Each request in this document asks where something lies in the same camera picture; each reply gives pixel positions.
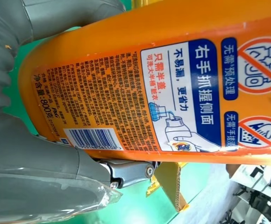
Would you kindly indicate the person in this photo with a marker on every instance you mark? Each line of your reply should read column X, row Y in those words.
column 261, row 188

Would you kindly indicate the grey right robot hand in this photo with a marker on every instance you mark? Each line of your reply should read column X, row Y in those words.
column 32, row 179

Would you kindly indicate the yellow plastic wrapped cardboard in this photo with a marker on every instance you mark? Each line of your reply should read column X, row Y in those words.
column 170, row 185

